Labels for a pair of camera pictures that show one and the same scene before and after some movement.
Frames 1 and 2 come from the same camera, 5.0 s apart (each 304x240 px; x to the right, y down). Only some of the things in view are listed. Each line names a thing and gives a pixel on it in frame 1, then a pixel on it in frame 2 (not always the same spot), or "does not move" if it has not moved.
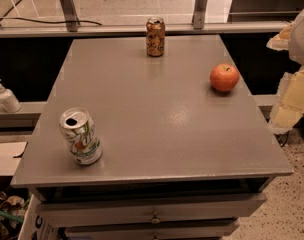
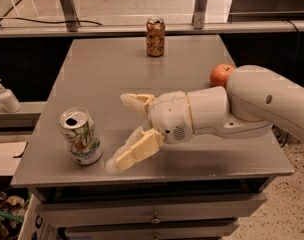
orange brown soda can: x=155 y=36 does not move
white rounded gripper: x=302 y=40 to x=170 y=116
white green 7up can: x=81 y=136 does not move
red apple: x=224 y=77 does not move
